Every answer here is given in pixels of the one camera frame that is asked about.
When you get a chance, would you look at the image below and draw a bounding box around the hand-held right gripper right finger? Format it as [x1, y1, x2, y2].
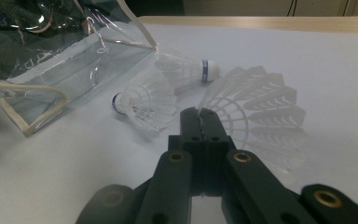
[202, 108, 238, 197]

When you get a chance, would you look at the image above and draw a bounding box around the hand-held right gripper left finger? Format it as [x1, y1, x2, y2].
[167, 106, 206, 197]

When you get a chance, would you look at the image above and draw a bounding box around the white shuttlecock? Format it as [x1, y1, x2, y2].
[197, 64, 309, 174]
[153, 45, 222, 94]
[110, 69, 179, 135]

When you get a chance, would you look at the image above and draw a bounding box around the clear plastic bag beige trim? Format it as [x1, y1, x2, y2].
[0, 0, 158, 136]

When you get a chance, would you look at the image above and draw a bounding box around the white table cover sheet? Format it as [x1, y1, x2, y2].
[0, 22, 358, 224]

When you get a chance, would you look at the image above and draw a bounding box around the black floor cable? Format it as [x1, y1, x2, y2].
[287, 0, 297, 17]

